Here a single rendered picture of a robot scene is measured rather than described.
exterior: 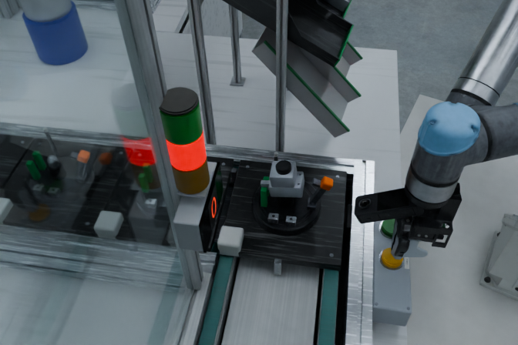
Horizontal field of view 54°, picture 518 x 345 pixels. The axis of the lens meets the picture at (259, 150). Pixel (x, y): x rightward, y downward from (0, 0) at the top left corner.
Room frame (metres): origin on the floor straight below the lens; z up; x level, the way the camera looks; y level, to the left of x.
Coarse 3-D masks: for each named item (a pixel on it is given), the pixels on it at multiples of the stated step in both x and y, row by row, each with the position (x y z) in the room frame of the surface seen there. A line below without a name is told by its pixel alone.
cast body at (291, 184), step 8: (272, 168) 0.64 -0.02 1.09; (280, 168) 0.63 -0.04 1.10; (288, 168) 0.63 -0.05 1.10; (296, 168) 0.65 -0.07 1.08; (272, 176) 0.62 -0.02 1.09; (280, 176) 0.62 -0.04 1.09; (288, 176) 0.62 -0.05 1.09; (296, 176) 0.64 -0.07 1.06; (264, 184) 0.64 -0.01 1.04; (272, 184) 0.62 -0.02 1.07; (280, 184) 0.62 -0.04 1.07; (288, 184) 0.61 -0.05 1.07; (296, 184) 0.62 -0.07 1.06; (272, 192) 0.62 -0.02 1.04; (280, 192) 0.62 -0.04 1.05; (288, 192) 0.61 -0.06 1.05; (296, 192) 0.61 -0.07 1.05
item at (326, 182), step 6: (312, 180) 0.63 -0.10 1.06; (318, 180) 0.63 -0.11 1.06; (324, 180) 0.62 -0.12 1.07; (330, 180) 0.62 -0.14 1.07; (318, 186) 0.62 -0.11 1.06; (324, 186) 0.61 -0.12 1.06; (330, 186) 0.61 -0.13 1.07; (318, 192) 0.62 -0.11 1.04; (324, 192) 0.62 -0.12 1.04; (312, 198) 0.62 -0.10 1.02; (318, 198) 0.62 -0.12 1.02; (312, 204) 0.62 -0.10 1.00
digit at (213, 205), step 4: (216, 188) 0.49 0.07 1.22; (216, 192) 0.49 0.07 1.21; (212, 196) 0.47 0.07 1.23; (216, 196) 0.49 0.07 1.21; (212, 200) 0.47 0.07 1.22; (216, 200) 0.48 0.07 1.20; (212, 204) 0.46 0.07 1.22; (216, 204) 0.48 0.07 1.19; (208, 208) 0.44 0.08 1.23; (212, 208) 0.46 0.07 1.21; (216, 208) 0.48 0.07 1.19; (212, 212) 0.46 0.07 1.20; (216, 212) 0.48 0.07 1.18; (212, 216) 0.46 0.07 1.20; (212, 220) 0.45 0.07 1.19; (212, 224) 0.45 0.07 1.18; (212, 228) 0.45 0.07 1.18
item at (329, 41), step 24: (240, 0) 0.89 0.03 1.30; (264, 0) 0.87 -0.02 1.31; (288, 0) 0.98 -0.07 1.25; (312, 0) 0.97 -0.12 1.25; (264, 24) 0.87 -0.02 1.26; (288, 24) 0.86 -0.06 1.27; (312, 24) 0.93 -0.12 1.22; (336, 24) 0.95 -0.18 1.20; (312, 48) 0.84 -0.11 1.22; (336, 48) 0.88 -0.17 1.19
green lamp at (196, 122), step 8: (160, 112) 0.46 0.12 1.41; (192, 112) 0.46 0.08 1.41; (168, 120) 0.45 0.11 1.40; (176, 120) 0.45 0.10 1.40; (184, 120) 0.45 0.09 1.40; (192, 120) 0.45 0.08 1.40; (200, 120) 0.47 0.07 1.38; (168, 128) 0.45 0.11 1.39; (176, 128) 0.45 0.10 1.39; (184, 128) 0.45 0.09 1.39; (192, 128) 0.45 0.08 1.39; (200, 128) 0.47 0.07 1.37; (168, 136) 0.45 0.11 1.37; (176, 136) 0.45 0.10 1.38; (184, 136) 0.45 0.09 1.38; (192, 136) 0.45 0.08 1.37; (176, 144) 0.45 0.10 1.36; (184, 144) 0.45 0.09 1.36
